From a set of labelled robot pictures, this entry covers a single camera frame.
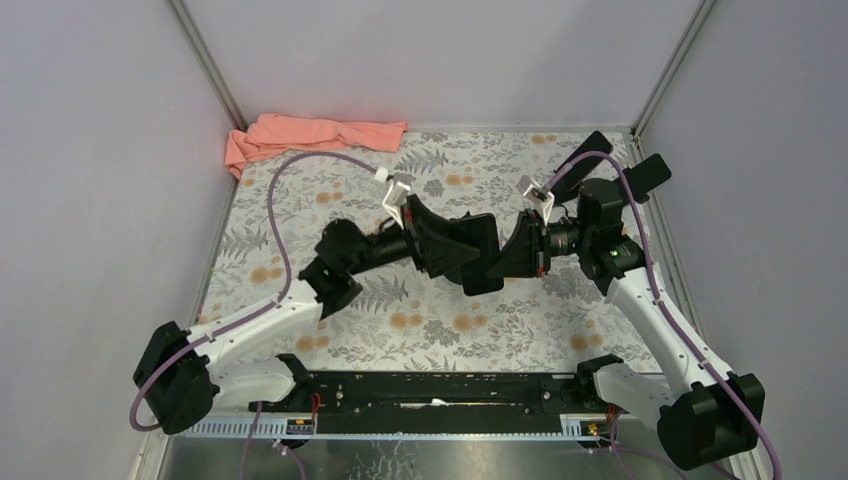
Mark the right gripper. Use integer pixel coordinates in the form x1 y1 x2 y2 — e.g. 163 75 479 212
484 209 592 279

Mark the black phone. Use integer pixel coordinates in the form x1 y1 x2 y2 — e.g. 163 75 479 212
458 214 504 297
624 153 672 204

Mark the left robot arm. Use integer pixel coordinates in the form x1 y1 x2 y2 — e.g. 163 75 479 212
129 195 498 434

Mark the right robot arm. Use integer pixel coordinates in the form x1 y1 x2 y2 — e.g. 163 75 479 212
490 177 766 470

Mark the pink cloth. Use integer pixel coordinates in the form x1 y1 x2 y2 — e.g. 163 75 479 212
224 114 408 179

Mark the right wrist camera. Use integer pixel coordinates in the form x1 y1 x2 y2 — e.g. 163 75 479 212
516 175 555 225

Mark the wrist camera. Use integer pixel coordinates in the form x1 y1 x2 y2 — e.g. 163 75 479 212
374 167 410 229
516 175 555 225

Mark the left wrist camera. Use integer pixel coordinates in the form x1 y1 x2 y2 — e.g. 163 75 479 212
374 167 410 229

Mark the aluminium frame profile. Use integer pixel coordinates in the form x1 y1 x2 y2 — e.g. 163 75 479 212
153 372 747 419

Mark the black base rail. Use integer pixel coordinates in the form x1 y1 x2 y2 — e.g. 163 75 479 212
248 371 623 435

